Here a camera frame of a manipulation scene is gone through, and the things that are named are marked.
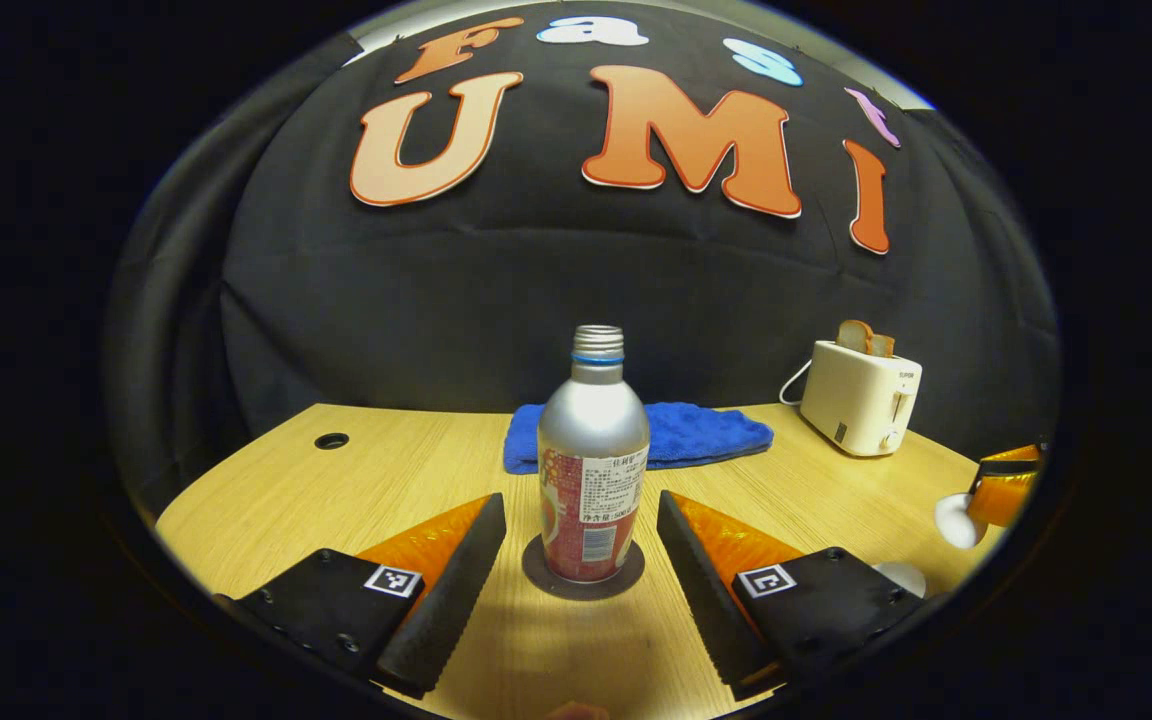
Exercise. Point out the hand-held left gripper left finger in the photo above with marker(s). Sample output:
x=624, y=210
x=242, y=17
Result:
x=451, y=600

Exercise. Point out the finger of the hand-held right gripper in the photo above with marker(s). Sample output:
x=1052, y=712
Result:
x=1006, y=490

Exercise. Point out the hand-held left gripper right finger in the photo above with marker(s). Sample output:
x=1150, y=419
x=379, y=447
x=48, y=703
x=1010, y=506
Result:
x=701, y=600

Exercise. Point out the white teacup lid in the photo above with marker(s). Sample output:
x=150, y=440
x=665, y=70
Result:
x=954, y=522

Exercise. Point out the dark round coaster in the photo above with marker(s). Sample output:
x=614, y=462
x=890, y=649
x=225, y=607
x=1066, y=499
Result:
x=536, y=575

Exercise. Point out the white teacup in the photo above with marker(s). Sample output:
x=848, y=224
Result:
x=904, y=578

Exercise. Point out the silver water bottle red label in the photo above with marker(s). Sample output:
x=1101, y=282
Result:
x=591, y=440

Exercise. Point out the blue towel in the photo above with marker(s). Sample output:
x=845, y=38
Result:
x=706, y=435

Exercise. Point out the white toaster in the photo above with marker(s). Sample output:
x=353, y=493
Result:
x=856, y=400

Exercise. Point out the toast bread slice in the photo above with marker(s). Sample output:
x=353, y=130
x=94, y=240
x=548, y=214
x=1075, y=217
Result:
x=884, y=346
x=853, y=336

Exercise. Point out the black desk grommet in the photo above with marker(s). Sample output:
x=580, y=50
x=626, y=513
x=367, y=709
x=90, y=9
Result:
x=331, y=441

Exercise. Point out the black backdrop cloth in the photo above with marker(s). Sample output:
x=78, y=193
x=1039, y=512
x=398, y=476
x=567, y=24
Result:
x=176, y=330
x=586, y=280

